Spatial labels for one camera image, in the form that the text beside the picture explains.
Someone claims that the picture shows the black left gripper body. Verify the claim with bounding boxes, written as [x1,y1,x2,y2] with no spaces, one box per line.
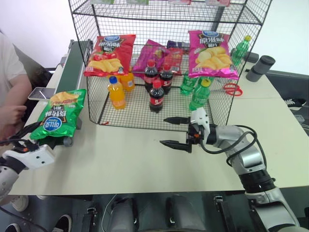
[14,138,41,152]

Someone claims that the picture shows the magenta chips bag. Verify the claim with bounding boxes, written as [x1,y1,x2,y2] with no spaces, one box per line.
[132,39,170,78]

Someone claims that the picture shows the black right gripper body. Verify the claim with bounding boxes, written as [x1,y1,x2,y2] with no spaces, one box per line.
[186,122,208,147]

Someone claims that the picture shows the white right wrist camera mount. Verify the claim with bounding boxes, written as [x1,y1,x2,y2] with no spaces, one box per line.
[190,107,211,132]

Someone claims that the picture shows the grey and black cylinder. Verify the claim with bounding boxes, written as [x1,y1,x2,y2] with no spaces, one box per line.
[245,55,275,83]

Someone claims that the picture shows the green soda bottle yellow cap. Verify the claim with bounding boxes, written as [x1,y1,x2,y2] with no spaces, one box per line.
[231,35,253,67]
[188,78,212,112]
[179,75,198,96]

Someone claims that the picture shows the small purple snack bag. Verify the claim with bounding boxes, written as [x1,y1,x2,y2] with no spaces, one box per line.
[167,40,190,51]

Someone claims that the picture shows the red handled scissors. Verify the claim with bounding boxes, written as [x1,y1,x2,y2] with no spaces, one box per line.
[223,83,244,98]

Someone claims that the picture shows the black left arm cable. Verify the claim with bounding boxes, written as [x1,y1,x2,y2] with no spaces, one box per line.
[0,135,26,147]

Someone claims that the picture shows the cola bottle red cap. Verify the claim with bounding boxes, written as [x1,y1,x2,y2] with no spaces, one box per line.
[143,59,159,94]
[159,64,174,96]
[148,79,166,114]

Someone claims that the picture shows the smartphone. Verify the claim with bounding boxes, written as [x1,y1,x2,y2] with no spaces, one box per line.
[28,87,56,101]

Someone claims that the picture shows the person hand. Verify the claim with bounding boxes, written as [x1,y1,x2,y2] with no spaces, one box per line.
[4,105,28,126]

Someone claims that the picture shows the black sneaker white logo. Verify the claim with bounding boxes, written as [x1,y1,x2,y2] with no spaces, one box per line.
[283,98,308,111]

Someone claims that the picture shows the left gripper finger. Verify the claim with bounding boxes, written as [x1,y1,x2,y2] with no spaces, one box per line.
[16,121,42,139]
[45,138,66,149]

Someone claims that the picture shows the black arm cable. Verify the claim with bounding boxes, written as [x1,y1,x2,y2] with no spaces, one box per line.
[199,124,267,168]
[0,135,26,147]

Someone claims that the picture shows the grey laptop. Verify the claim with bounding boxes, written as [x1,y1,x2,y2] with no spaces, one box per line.
[13,44,53,86]

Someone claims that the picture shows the green chips bag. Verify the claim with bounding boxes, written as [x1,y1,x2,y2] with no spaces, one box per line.
[29,88,87,141]

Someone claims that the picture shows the small red snack bag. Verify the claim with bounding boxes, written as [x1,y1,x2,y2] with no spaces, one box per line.
[165,47,184,75]

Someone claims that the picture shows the red tomato chips bag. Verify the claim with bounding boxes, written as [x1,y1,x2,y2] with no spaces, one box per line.
[83,34,137,78]

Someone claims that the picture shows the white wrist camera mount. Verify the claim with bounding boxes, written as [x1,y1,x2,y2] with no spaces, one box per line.
[4,144,55,170]
[190,107,211,132]

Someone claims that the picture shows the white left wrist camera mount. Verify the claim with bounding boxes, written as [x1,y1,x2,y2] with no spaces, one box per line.
[4,144,55,170]

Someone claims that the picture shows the pink chips bag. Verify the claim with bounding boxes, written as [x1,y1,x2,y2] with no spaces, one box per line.
[187,29,240,81]

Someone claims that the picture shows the green conveyor belt unit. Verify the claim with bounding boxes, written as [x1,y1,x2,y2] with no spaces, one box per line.
[51,39,95,147]

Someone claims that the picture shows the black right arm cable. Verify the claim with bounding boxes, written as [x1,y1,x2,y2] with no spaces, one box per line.
[199,124,267,168]

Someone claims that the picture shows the white green snack pack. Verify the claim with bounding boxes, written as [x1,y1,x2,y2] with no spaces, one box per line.
[126,0,150,6]

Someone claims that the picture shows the pink white snack pack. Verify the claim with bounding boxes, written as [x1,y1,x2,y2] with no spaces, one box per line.
[205,0,231,8]

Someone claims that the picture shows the black wire mesh rack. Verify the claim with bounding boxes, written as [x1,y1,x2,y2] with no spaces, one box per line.
[68,0,273,131]

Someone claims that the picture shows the person white shirt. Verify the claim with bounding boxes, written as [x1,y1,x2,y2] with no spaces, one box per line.
[0,30,28,107]

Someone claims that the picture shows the orange soda bottle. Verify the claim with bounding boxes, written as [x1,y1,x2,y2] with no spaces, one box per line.
[107,75,127,111]
[119,72,136,92]

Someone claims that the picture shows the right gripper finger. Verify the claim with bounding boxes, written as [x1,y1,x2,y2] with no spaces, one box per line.
[159,140,193,154]
[163,116,192,126]

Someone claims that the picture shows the black shoe white sole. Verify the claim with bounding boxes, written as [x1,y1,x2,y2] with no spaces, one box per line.
[49,213,73,232]

